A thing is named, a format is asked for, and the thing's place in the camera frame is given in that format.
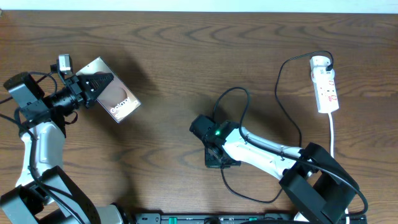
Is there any Samsung Galaxy smartphone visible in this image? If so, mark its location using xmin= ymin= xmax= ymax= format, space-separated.
xmin=76 ymin=57 xmax=141 ymax=123

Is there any black charger cable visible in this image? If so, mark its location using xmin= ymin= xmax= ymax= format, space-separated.
xmin=220 ymin=50 xmax=335 ymax=204

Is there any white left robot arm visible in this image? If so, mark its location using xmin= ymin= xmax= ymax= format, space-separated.
xmin=1 ymin=72 xmax=125 ymax=223

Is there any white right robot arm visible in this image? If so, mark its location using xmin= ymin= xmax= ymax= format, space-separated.
xmin=190 ymin=115 xmax=359 ymax=223

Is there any white charger plug adapter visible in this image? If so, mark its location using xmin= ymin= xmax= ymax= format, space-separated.
xmin=310 ymin=55 xmax=333 ymax=75

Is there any white power strip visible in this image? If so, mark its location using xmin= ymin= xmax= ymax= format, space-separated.
xmin=310 ymin=70 xmax=339 ymax=114

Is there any white power strip cord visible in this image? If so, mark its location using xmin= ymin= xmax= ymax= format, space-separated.
xmin=328 ymin=112 xmax=335 ymax=158

